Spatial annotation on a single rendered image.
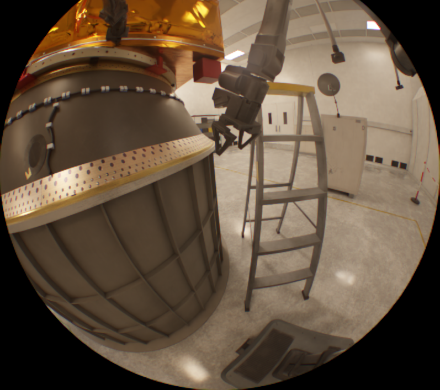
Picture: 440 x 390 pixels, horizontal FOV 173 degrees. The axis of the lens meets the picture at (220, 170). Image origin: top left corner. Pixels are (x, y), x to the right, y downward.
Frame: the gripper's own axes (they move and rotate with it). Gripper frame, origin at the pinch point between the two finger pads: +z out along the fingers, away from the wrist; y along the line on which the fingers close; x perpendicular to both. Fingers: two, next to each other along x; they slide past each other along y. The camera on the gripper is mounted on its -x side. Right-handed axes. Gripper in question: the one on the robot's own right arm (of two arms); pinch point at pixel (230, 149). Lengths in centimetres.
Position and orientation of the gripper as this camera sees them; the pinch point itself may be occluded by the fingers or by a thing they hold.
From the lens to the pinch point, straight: 40.4
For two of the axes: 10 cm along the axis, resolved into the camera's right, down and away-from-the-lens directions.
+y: -6.7, 2.6, -6.9
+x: 6.8, 6.0, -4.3
